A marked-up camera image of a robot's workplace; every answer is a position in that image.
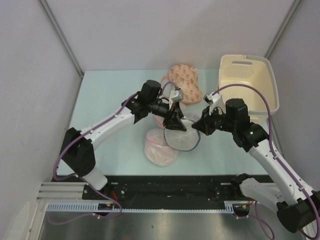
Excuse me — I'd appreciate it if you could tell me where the left aluminium frame post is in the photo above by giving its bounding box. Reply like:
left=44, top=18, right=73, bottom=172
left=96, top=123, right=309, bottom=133
left=37, top=0, right=84, bottom=79

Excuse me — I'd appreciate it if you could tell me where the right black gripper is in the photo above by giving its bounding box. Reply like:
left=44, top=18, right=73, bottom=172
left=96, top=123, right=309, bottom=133
left=193, top=105, right=237, bottom=136

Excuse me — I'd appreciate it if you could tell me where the floral orange laundry bag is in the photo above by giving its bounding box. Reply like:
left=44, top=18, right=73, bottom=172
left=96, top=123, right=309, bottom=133
left=161, top=64, right=203, bottom=104

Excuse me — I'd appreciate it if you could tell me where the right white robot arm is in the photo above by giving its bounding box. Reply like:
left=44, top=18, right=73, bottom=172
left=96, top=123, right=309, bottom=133
left=192, top=98, right=320, bottom=233

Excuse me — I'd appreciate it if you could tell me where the pink mesh bag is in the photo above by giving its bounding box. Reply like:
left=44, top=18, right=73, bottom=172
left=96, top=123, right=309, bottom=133
left=154, top=103, right=187, bottom=129
left=144, top=128, right=179, bottom=167

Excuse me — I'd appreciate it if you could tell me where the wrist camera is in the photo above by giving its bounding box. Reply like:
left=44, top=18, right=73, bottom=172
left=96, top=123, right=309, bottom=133
left=169, top=87, right=184, bottom=103
left=203, top=92, right=225, bottom=115

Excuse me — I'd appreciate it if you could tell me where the pink mesh bag middle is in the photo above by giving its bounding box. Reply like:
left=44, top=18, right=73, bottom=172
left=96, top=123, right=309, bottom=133
left=154, top=103, right=187, bottom=129

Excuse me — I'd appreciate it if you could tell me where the pink mesh bag front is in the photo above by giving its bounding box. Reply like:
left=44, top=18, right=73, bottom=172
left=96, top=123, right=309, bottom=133
left=144, top=128, right=179, bottom=167

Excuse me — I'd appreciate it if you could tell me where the cream plastic basket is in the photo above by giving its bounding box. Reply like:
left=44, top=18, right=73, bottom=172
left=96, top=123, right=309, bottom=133
left=217, top=54, right=280, bottom=125

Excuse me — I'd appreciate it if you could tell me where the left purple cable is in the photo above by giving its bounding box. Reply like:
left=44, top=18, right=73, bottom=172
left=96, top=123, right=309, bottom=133
left=47, top=81, right=177, bottom=226

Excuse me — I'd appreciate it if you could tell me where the white slotted cable duct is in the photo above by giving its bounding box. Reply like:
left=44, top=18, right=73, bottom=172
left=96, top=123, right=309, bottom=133
left=46, top=200, right=254, bottom=213

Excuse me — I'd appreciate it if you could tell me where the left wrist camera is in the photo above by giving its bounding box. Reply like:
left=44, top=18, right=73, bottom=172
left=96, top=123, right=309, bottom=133
left=169, top=87, right=184, bottom=103

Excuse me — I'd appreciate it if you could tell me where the aluminium frame post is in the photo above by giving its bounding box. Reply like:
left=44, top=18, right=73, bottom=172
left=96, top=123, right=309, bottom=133
left=264, top=0, right=304, bottom=59
left=37, top=0, right=84, bottom=79

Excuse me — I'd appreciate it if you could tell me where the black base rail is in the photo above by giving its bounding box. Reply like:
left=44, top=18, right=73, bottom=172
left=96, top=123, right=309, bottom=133
left=82, top=175, right=253, bottom=205

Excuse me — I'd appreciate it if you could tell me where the right aluminium frame post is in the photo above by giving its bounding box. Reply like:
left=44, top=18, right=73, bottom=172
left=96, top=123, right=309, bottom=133
left=264, top=0, right=304, bottom=59

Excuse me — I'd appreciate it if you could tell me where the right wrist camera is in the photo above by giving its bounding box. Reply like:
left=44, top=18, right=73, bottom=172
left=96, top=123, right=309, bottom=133
left=203, top=92, right=225, bottom=115

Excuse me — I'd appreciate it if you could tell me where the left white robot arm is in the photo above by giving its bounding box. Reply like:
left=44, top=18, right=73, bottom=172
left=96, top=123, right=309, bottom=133
left=58, top=80, right=187, bottom=200

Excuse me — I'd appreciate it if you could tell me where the grey trimmed mesh laundry bag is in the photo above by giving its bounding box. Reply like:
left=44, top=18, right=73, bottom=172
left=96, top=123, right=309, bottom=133
left=163, top=112, right=201, bottom=152

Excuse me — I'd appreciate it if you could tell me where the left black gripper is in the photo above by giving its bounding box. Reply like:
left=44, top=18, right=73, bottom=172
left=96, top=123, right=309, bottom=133
left=148, top=100, right=187, bottom=133

